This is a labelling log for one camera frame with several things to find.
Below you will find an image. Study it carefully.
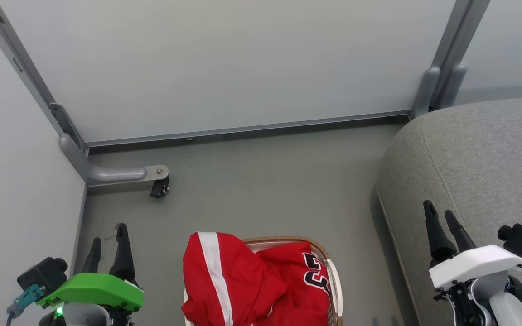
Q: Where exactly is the grey metal partition post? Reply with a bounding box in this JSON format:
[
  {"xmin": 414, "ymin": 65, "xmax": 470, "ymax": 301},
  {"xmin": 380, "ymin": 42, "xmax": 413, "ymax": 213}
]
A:
[
  {"xmin": 409, "ymin": 0, "xmax": 474, "ymax": 120},
  {"xmin": 0, "ymin": 0, "xmax": 90, "ymax": 157},
  {"xmin": 437, "ymin": 0, "xmax": 491, "ymax": 110}
]

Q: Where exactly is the grey metal partition foot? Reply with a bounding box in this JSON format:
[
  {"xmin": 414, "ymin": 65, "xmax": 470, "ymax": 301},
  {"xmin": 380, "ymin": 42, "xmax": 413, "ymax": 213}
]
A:
[{"xmin": 59, "ymin": 134, "xmax": 170, "ymax": 187}]

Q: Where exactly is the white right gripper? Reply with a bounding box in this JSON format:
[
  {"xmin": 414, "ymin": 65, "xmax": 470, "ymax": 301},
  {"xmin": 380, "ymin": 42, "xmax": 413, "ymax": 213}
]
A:
[{"xmin": 423, "ymin": 200, "xmax": 522, "ymax": 291}]

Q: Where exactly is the wicker laundry basket white liner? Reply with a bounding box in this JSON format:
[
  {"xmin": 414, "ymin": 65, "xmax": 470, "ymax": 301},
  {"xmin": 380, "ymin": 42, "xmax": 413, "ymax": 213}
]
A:
[{"xmin": 183, "ymin": 235, "xmax": 344, "ymax": 326}]

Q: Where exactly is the red garment with white stripe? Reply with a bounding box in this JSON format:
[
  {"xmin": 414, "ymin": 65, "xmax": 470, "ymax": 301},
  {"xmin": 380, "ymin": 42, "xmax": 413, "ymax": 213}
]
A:
[{"xmin": 181, "ymin": 232, "xmax": 289, "ymax": 326}]

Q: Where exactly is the grey fabric sofa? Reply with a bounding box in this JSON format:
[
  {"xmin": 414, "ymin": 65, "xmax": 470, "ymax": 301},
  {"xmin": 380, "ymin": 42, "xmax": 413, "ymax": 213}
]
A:
[{"xmin": 376, "ymin": 96, "xmax": 522, "ymax": 326}]

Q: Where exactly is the grey metal partition bottom rail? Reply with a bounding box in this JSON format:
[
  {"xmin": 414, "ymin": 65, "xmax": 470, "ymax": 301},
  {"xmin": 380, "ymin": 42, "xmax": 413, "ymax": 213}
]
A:
[{"xmin": 85, "ymin": 110, "xmax": 412, "ymax": 148}]

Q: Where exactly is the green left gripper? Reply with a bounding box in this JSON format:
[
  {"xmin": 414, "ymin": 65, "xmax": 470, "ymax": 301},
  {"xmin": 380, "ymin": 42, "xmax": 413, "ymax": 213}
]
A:
[{"xmin": 37, "ymin": 223, "xmax": 145, "ymax": 312}]

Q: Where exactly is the black caster wheel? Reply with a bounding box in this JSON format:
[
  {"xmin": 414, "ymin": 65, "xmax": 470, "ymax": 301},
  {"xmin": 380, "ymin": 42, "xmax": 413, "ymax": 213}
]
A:
[{"xmin": 149, "ymin": 177, "xmax": 170, "ymax": 199}]

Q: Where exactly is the teal left camera cable plug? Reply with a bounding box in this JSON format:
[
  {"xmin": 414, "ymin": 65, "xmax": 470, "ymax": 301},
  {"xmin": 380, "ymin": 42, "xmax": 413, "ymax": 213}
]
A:
[{"xmin": 7, "ymin": 284, "xmax": 45, "ymax": 318}]

